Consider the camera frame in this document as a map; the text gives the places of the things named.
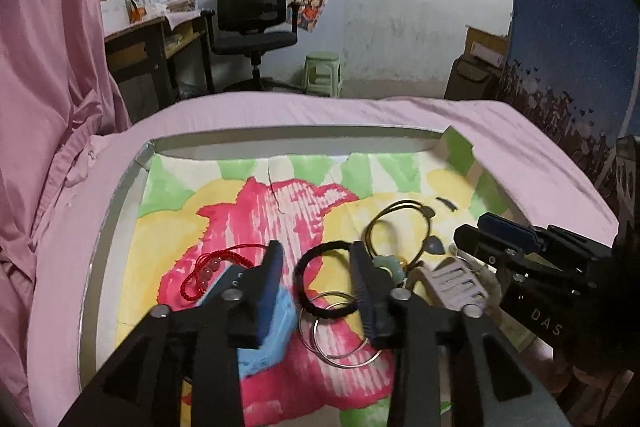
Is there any thin silver bangle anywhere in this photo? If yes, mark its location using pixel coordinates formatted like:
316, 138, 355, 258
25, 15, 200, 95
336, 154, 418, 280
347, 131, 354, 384
298, 290, 364, 356
310, 301, 384, 367

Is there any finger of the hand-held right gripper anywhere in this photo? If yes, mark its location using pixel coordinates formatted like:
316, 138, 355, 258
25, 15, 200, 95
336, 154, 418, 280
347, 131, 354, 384
453, 224, 581, 304
477, 212, 615, 269

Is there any olive cord necklace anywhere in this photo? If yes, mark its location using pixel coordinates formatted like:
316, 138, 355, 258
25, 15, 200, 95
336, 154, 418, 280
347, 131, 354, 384
366, 200, 436, 284

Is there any dark brown bag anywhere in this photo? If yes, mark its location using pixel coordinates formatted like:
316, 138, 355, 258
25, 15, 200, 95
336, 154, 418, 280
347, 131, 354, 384
444, 55, 501, 100

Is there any cartoon wall poster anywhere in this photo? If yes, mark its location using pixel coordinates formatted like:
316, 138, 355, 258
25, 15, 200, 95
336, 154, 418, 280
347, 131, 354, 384
289, 0, 326, 33

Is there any pink floral bedsheet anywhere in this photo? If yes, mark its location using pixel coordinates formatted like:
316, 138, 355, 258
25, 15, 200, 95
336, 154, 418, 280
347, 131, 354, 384
25, 93, 622, 427

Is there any wooden desk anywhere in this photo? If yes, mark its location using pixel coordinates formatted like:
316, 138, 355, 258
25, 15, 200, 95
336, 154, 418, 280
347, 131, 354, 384
103, 8, 217, 118

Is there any grey hair claw clip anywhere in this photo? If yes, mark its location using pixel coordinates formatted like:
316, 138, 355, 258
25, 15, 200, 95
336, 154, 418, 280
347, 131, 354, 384
407, 255, 494, 314

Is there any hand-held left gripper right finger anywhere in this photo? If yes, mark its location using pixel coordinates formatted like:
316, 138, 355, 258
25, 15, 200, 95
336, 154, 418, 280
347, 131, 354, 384
349, 241, 573, 427

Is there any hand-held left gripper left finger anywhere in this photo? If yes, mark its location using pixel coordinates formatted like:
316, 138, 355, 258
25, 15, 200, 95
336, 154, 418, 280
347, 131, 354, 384
57, 241, 286, 427

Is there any black office chair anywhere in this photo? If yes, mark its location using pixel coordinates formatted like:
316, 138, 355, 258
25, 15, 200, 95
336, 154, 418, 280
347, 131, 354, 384
206, 0, 302, 94

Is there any black hair tie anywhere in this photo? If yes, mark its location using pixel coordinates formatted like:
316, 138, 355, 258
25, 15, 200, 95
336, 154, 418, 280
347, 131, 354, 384
292, 239, 362, 324

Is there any green plastic stool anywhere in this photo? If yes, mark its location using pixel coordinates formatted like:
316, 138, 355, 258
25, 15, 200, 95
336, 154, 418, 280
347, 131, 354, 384
303, 51, 344, 98

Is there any brown cardboard carton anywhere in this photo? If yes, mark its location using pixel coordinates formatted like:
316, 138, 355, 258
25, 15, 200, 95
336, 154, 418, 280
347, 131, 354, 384
464, 25, 511, 68

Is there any person's right hand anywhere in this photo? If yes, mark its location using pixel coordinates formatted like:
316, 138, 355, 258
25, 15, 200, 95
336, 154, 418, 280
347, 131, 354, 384
562, 349, 632, 402

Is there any pink curtain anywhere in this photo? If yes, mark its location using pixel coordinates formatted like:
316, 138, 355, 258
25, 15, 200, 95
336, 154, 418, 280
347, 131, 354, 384
0, 0, 134, 427

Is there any blue starry wall cloth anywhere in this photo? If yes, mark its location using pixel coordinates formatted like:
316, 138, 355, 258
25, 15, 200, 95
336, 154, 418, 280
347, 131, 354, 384
495, 0, 640, 220

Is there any light blue hair clip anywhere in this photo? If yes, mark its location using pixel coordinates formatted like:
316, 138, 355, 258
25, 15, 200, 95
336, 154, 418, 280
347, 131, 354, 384
197, 264, 297, 379

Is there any red string bracelet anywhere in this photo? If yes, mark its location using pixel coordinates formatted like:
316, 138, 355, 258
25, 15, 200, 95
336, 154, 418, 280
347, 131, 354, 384
179, 244, 269, 306

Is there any colourful painted tray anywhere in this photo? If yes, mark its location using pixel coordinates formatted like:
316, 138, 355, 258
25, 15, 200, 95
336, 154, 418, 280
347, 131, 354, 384
76, 124, 537, 427

